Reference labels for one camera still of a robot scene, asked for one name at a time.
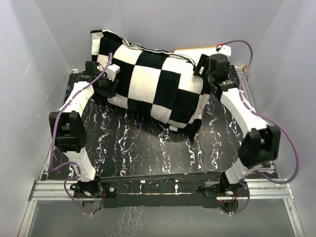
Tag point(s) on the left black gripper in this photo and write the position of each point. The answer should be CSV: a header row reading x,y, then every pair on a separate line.
x,y
111,92

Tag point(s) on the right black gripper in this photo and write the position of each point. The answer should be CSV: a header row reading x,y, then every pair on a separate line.
x,y
203,63

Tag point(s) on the black white checkered pillowcase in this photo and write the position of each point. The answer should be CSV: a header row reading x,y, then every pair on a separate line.
x,y
153,82

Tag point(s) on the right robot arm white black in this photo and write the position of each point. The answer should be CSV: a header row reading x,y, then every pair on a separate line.
x,y
260,143

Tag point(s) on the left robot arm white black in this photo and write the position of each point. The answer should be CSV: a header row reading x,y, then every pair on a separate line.
x,y
67,129

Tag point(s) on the small whiteboard with wooden frame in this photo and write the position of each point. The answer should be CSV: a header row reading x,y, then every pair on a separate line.
x,y
199,50

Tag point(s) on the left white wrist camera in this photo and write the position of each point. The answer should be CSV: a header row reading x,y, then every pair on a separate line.
x,y
111,71

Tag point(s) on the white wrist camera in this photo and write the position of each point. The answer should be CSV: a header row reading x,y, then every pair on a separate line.
x,y
111,71
224,49

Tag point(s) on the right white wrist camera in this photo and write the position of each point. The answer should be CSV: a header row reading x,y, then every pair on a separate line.
x,y
224,49

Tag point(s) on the aluminium frame rail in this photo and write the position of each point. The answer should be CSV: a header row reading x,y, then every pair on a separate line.
x,y
167,205

